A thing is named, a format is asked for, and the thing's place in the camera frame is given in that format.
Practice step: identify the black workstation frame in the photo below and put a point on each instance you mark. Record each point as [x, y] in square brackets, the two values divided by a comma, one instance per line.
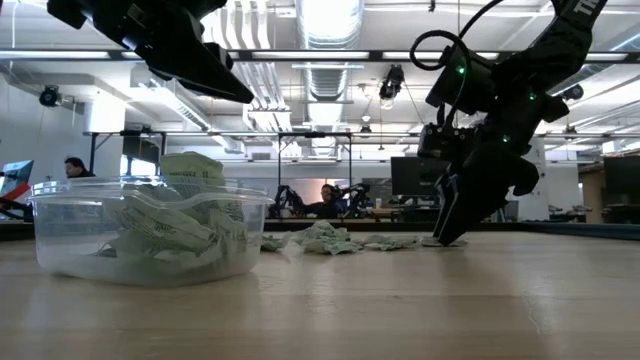
[315, 134]

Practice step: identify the tilted computer screen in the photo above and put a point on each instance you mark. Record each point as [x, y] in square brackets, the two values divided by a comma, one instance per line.
[17, 170]

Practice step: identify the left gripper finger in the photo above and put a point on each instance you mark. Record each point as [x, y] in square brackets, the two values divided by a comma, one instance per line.
[220, 65]
[190, 80]

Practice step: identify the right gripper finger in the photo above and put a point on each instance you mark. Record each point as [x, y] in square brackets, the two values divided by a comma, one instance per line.
[446, 210]
[477, 212]

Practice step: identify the silver ventilation duct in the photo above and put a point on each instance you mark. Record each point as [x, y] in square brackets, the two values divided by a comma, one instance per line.
[327, 30]

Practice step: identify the white round pillar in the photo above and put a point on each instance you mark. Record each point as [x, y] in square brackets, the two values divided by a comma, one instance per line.
[532, 210]

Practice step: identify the clear plastic container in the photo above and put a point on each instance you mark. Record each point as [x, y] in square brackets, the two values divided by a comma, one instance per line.
[75, 260]

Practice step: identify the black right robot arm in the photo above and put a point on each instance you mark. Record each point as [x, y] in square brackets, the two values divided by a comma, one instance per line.
[560, 45]

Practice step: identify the black overhead camera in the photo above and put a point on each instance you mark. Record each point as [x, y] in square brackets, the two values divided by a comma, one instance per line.
[392, 80]

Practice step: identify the black computer monitor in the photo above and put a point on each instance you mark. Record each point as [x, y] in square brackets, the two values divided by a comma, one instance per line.
[412, 175]

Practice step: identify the black dome camera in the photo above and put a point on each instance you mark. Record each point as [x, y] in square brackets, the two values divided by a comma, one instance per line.
[572, 92]
[48, 96]

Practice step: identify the grey waste bin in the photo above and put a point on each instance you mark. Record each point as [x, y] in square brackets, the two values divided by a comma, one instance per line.
[512, 212]

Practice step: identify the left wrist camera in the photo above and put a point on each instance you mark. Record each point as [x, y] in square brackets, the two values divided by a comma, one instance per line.
[65, 12]

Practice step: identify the black table frame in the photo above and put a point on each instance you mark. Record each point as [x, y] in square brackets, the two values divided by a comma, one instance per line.
[575, 231]

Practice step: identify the black background robot arm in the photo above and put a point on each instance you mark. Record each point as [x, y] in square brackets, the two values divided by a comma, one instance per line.
[287, 200]
[357, 197]

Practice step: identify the black hanging box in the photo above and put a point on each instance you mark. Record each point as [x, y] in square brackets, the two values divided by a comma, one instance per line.
[141, 149]

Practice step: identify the person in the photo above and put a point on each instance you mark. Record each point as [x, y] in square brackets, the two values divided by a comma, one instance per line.
[327, 207]
[75, 168]

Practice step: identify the large dark screen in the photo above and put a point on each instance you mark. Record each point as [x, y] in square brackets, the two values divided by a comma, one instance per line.
[622, 185]

